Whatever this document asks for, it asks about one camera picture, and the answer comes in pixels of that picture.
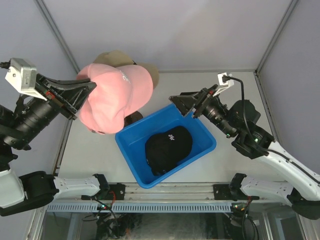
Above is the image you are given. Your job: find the aluminium mounting rail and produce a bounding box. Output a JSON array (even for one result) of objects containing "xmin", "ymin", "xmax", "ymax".
[{"xmin": 53, "ymin": 181, "xmax": 283, "ymax": 201}]

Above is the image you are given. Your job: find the dark cap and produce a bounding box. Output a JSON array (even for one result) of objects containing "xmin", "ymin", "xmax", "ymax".
[{"xmin": 145, "ymin": 125, "xmax": 193, "ymax": 176}]

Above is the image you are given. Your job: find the beige cap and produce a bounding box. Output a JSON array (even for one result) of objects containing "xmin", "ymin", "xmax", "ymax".
[{"xmin": 93, "ymin": 50, "xmax": 160, "ymax": 89}]

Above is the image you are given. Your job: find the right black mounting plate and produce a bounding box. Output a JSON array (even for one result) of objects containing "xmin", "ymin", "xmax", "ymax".
[{"xmin": 213, "ymin": 184, "xmax": 248, "ymax": 201}]

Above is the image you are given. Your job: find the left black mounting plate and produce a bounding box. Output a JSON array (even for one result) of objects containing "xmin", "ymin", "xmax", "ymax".
[{"xmin": 97, "ymin": 183, "xmax": 126, "ymax": 201}]

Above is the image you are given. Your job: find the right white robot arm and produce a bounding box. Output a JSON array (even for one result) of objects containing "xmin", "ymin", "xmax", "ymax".
[{"xmin": 169, "ymin": 78, "xmax": 320, "ymax": 220}]

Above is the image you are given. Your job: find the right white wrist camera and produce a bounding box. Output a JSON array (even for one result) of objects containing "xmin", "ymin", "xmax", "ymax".
[{"xmin": 212, "ymin": 72, "xmax": 234, "ymax": 97}]

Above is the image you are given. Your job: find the dark round wooden stand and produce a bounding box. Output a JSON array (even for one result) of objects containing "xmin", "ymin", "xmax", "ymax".
[{"xmin": 124, "ymin": 111, "xmax": 143, "ymax": 127}]

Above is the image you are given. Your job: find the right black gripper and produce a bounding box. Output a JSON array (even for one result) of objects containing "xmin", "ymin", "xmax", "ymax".
[{"xmin": 170, "ymin": 84, "xmax": 237, "ymax": 138}]

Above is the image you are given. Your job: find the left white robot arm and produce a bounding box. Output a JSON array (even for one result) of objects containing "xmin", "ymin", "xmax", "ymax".
[{"xmin": 0, "ymin": 74, "xmax": 110, "ymax": 217}]

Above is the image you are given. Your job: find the black mounting plate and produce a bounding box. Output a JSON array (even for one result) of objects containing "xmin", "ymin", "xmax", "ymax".
[
  {"xmin": 213, "ymin": 184, "xmax": 248, "ymax": 201},
  {"xmin": 97, "ymin": 183, "xmax": 126, "ymax": 201}
]

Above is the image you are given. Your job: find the blue plastic bin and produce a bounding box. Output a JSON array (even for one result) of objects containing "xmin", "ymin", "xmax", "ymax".
[{"xmin": 115, "ymin": 104, "xmax": 217, "ymax": 189}]

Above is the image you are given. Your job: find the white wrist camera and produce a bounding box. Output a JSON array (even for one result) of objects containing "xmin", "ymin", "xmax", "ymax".
[
  {"xmin": 5, "ymin": 58, "xmax": 40, "ymax": 98},
  {"xmin": 212, "ymin": 72, "xmax": 234, "ymax": 97}
]

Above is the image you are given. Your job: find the perforated grey cable duct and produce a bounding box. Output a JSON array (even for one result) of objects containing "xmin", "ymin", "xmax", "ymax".
[{"xmin": 46, "ymin": 202, "xmax": 232, "ymax": 213}]

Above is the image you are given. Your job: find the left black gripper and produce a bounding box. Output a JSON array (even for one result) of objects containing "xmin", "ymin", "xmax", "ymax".
[{"xmin": 2, "ymin": 72, "xmax": 97, "ymax": 149}]

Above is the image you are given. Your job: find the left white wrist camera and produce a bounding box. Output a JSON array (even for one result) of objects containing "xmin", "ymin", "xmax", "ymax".
[{"xmin": 5, "ymin": 58, "xmax": 40, "ymax": 98}]

